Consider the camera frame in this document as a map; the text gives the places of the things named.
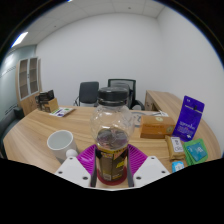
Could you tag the white colourful booklet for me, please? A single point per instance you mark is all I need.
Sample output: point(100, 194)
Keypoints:
point(62, 112)

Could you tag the small light blue box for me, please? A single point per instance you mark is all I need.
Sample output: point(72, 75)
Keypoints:
point(178, 166)

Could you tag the black office chair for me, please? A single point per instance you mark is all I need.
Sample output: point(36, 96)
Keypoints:
point(88, 93)

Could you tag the flat green box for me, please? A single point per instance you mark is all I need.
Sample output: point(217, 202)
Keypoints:
point(196, 151)

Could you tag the grey mesh-back office chair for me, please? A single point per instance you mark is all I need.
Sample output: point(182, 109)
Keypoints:
point(131, 90)

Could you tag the round white paper disc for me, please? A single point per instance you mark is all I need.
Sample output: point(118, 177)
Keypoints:
point(137, 117)

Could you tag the white and grey mug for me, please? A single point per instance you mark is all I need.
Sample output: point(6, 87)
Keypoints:
point(61, 143)

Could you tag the small tan packet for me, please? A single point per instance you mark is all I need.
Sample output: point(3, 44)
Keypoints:
point(175, 147)

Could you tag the orange-brown cardboard box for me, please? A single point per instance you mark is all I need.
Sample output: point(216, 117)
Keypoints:
point(156, 127)

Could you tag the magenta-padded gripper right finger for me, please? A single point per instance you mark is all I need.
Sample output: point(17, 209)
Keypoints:
point(148, 170)

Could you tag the clear black-capped drink bottle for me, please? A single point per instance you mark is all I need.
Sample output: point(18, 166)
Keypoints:
point(112, 133)

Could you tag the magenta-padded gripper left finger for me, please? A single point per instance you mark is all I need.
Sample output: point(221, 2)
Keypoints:
point(75, 170)

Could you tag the wooden shelf cabinet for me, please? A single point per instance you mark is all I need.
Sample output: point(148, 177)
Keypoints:
point(28, 86)

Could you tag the black leather armchair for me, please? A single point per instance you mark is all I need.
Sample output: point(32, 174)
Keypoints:
point(13, 115)

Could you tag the purple upright package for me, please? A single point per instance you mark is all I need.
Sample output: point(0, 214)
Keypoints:
point(188, 118)

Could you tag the wooden side desk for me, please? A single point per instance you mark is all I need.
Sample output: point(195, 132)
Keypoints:
point(163, 100)

